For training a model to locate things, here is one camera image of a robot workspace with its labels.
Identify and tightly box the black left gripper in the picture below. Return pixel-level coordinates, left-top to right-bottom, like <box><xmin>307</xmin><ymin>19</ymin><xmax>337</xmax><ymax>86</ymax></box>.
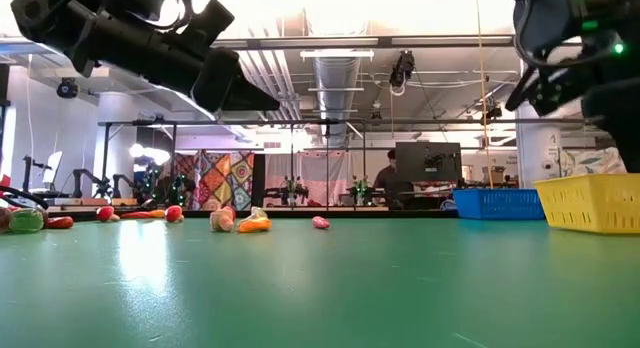
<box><xmin>149</xmin><ymin>35</ymin><xmax>280</xmax><ymax>114</ymax></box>

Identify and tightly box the yellow plastic basket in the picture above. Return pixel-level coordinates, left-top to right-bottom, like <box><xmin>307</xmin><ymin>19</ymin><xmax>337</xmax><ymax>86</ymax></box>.
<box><xmin>532</xmin><ymin>172</ymin><xmax>640</xmax><ymax>236</ymax></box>

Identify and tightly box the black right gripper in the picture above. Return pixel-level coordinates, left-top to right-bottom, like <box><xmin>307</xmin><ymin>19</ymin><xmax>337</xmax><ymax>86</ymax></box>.
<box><xmin>582</xmin><ymin>77</ymin><xmax>640</xmax><ymax>174</ymax></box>

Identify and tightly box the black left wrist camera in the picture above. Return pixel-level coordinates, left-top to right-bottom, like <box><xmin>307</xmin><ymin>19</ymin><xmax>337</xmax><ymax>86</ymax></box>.
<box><xmin>187</xmin><ymin>0</ymin><xmax>236</xmax><ymax>45</ymax></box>

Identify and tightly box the person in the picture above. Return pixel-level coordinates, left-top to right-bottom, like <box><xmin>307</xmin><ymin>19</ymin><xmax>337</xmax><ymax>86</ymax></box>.
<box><xmin>372</xmin><ymin>147</ymin><xmax>416</xmax><ymax>209</ymax></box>

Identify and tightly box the white hanging sheet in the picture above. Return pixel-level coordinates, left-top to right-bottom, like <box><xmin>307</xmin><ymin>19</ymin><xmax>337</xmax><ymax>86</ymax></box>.
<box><xmin>263</xmin><ymin>150</ymin><xmax>396</xmax><ymax>209</ymax></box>

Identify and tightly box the yellow hanging cable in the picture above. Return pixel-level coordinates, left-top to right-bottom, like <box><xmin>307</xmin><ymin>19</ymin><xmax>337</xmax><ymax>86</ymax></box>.
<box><xmin>473</xmin><ymin>0</ymin><xmax>496</xmax><ymax>189</ymax></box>

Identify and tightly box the black ceiling camera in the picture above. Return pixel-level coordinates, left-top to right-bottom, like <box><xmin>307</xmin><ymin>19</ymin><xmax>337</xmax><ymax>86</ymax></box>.
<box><xmin>388</xmin><ymin>50</ymin><xmax>416</xmax><ymax>97</ymax></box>
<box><xmin>55</xmin><ymin>77</ymin><xmax>80</xmax><ymax>100</ymax></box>

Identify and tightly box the black upright panel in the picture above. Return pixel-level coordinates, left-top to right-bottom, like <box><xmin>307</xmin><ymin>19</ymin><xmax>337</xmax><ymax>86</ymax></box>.
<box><xmin>251</xmin><ymin>152</ymin><xmax>267</xmax><ymax>212</ymax></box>

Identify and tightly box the black metal rig frame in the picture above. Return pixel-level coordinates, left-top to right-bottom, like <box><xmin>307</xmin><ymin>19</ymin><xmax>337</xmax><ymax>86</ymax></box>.
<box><xmin>97</xmin><ymin>115</ymin><xmax>609</xmax><ymax>212</ymax></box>

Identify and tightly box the grey ceiling beam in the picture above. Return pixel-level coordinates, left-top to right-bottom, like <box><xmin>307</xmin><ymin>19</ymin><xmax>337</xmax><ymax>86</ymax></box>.
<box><xmin>214</xmin><ymin>33</ymin><xmax>516</xmax><ymax>50</ymax></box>

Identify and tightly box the silver ceiling duct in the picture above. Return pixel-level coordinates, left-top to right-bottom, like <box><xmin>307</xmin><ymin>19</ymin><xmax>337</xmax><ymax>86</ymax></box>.
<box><xmin>312</xmin><ymin>55</ymin><xmax>362</xmax><ymax>148</ymax></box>

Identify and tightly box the floral wall cloth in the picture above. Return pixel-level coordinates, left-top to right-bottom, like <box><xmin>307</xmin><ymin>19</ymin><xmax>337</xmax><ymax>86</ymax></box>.
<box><xmin>559</xmin><ymin>146</ymin><xmax>629</xmax><ymax>178</ymax></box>

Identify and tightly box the white chair back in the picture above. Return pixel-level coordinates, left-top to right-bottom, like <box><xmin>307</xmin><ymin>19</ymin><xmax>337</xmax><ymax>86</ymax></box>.
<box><xmin>42</xmin><ymin>150</ymin><xmax>65</xmax><ymax>192</ymax></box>

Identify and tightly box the colourful patchwork quilt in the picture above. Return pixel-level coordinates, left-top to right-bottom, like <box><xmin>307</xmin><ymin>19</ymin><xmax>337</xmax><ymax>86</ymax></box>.
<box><xmin>172</xmin><ymin>150</ymin><xmax>256</xmax><ymax>212</ymax></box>

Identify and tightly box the white pillar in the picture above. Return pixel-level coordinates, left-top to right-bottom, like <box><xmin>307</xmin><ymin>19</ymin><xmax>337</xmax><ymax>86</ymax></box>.
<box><xmin>514</xmin><ymin>95</ymin><xmax>564</xmax><ymax>189</ymax></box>

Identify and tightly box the white ceiling light bar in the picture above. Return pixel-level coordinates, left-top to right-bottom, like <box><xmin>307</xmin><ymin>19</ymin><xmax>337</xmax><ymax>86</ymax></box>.
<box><xmin>299</xmin><ymin>49</ymin><xmax>375</xmax><ymax>60</ymax></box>

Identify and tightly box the blue plastic basket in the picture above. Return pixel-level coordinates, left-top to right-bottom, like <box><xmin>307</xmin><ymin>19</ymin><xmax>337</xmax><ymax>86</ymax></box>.
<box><xmin>452</xmin><ymin>187</ymin><xmax>546</xmax><ymax>221</ymax></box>

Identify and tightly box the black monitor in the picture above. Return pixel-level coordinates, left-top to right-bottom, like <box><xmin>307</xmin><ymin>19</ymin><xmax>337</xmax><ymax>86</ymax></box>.
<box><xmin>394</xmin><ymin>141</ymin><xmax>464</xmax><ymax>184</ymax></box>

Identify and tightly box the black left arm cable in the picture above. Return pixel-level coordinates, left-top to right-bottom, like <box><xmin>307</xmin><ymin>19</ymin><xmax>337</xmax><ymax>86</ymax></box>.
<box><xmin>164</xmin><ymin>0</ymin><xmax>201</xmax><ymax>34</ymax></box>

